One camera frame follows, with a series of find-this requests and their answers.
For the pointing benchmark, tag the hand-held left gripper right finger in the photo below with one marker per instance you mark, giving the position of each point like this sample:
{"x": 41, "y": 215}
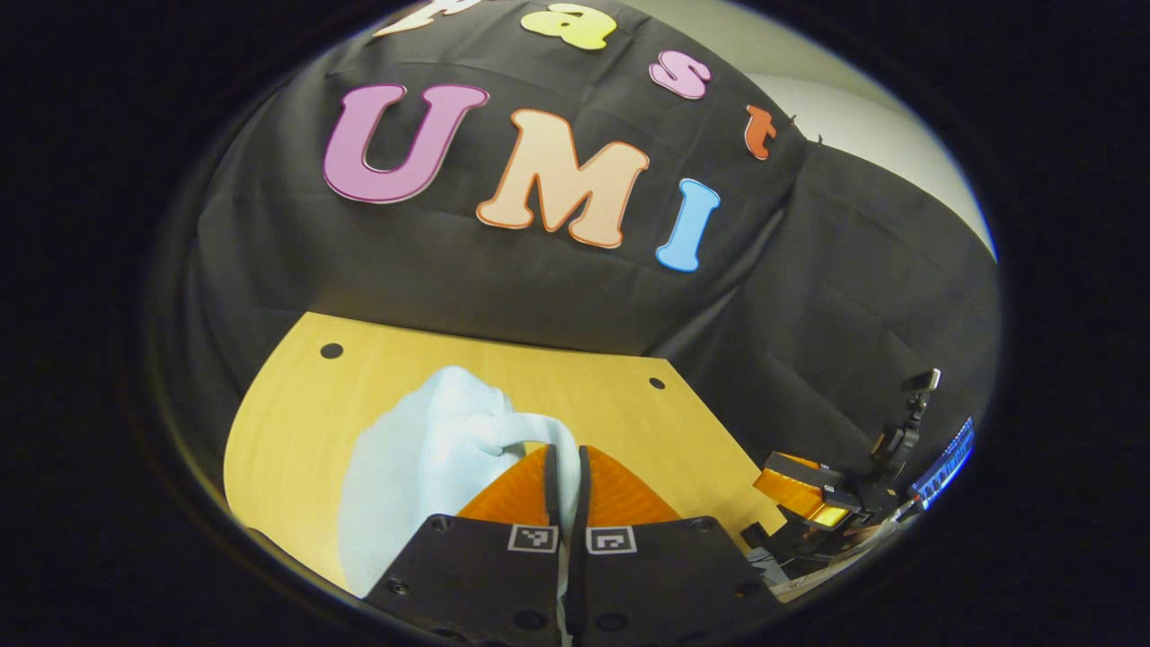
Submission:
{"x": 665, "y": 575}

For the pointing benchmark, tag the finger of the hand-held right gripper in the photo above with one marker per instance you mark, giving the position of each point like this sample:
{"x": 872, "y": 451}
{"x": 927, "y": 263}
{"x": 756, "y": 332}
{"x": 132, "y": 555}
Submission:
{"x": 840, "y": 508}
{"x": 791, "y": 485}

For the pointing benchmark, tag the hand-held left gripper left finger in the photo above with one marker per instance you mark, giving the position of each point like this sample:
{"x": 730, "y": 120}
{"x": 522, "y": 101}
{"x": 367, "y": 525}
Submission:
{"x": 476, "y": 575}

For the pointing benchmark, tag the light blue suitcase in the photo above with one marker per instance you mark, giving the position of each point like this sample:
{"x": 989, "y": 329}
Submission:
{"x": 413, "y": 467}

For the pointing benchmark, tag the computer monitor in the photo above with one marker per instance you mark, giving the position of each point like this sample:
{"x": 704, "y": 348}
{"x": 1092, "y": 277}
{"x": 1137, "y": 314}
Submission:
{"x": 943, "y": 467}

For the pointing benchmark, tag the phone on stand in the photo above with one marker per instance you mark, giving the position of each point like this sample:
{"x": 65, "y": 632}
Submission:
{"x": 921, "y": 380}

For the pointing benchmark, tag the black backdrop cloth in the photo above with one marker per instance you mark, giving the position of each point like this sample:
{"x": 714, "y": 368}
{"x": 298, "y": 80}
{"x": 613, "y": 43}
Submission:
{"x": 467, "y": 270}

